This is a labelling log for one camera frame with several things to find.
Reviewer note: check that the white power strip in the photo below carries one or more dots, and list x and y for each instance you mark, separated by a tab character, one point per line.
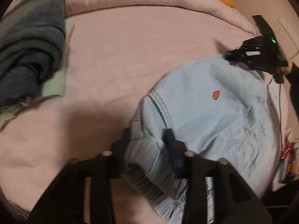
289	31

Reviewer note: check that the light blue denim pants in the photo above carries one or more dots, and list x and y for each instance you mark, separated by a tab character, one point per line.
219	111

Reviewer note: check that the right hand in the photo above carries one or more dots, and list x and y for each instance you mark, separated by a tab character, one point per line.
287	70

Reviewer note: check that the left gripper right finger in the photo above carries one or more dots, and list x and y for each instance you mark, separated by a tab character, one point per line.
183	166

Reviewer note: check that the pink bed sheet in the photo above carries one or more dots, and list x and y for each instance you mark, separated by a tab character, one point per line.
115	57

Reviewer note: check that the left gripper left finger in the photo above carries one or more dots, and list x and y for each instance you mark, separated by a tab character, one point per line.
110	165

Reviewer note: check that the dark grey folded garment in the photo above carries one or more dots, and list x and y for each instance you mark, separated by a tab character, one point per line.
32	40

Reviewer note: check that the pale green folded cloth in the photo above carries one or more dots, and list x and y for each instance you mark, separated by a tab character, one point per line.
53	87

